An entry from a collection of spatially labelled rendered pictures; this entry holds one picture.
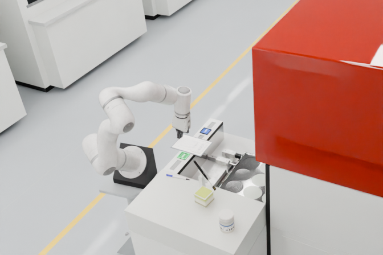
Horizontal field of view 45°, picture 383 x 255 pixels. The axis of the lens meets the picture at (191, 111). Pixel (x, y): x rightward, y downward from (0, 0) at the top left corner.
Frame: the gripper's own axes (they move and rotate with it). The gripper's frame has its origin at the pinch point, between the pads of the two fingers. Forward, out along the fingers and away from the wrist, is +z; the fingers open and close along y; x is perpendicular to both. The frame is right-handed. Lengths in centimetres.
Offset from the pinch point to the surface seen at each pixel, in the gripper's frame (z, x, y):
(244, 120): 118, -167, 21
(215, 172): 19.0, -3.2, -23.3
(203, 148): 13.2, -10.9, -10.6
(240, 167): 14.5, -11.1, -34.8
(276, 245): 28, 15, -72
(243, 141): 25, -42, -23
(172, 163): 15.4, 8.1, -1.5
